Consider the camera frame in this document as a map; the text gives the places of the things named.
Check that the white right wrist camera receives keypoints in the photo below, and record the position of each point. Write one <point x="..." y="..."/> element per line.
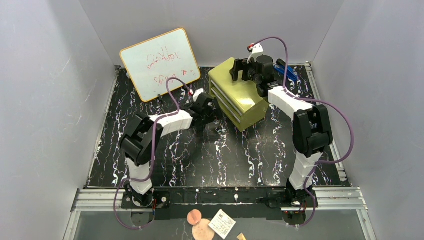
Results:
<point x="255" y="50"/>

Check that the small pink round pad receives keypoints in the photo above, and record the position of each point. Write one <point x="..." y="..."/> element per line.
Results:
<point x="194" y="217"/>

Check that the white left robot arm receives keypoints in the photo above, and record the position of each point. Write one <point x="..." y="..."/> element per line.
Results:
<point x="140" y="141"/>

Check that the white printed paper card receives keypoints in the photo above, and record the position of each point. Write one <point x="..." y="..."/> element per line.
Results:
<point x="222" y="224"/>

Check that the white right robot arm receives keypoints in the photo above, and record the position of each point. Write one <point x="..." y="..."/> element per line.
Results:
<point x="311" y="127"/>

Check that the whiteboard with orange frame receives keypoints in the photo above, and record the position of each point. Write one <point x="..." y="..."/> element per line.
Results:
<point x="153" y="64"/>

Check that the large pink round pad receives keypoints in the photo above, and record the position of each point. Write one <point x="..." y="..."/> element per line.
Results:
<point x="202" y="231"/>

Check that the aluminium frame rail front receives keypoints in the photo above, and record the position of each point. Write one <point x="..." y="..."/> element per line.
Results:
<point x="329" y="198"/>

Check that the aluminium right side rail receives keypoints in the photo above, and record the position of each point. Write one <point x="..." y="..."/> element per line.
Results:
<point x="326" y="129"/>

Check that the blue object behind box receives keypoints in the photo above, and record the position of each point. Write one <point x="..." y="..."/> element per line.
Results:
<point x="280" y="66"/>

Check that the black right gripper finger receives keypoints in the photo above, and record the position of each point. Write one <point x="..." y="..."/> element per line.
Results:
<point x="249" y="70"/>
<point x="238" y="65"/>

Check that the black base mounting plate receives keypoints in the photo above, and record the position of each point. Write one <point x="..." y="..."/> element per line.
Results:
<point x="264" y="202"/>

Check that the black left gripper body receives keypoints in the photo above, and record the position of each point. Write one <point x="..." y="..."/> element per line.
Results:
<point x="205" y="108"/>

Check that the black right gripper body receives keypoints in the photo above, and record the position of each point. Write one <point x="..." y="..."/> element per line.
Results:
<point x="240" y="68"/>

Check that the small tan wood piece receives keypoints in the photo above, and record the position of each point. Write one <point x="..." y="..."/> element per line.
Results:
<point x="241" y="237"/>

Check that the green metal drawer box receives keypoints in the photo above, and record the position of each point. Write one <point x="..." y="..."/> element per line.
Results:
<point x="239" y="100"/>

